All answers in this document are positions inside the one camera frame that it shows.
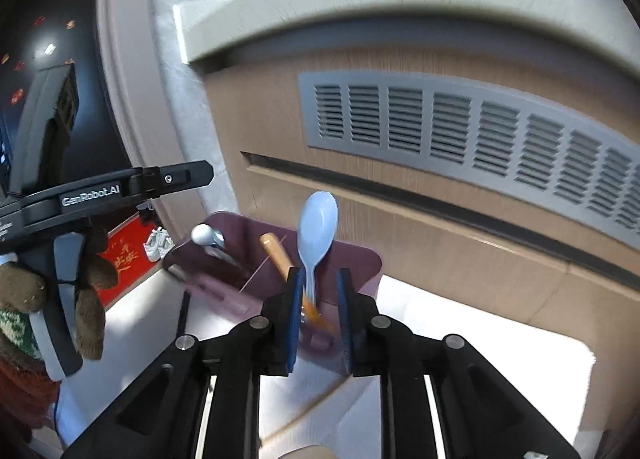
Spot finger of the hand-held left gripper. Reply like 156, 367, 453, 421
121, 160, 215, 200

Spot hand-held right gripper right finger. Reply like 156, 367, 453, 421
336, 266, 583, 459

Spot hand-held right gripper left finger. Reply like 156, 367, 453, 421
62, 266, 306, 459

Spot purple utensil holder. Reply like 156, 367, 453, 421
161, 212, 384, 373

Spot wooden chopstick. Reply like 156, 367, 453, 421
260, 379, 352, 445

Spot light blue plastic spoon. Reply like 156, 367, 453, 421
297, 190, 339, 311

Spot person's left forearm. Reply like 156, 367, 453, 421
0, 308, 62, 442

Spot person's left hand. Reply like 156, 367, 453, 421
0, 226, 120, 361

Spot white shoes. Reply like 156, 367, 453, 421
144, 226, 175, 263

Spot wooden spoon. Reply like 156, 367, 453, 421
258, 233, 336, 336

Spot red floor mat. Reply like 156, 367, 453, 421
94, 226, 164, 311

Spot white table cloth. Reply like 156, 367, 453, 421
55, 270, 597, 459

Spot wooden cabinet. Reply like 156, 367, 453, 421
204, 45, 640, 436

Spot black refrigerator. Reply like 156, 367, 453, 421
0, 0, 137, 202

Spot group of fridge magnets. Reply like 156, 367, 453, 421
0, 0, 93, 105

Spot grey vent grille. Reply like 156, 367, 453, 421
298, 72, 640, 246

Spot door frame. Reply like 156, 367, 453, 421
95, 0, 223, 222

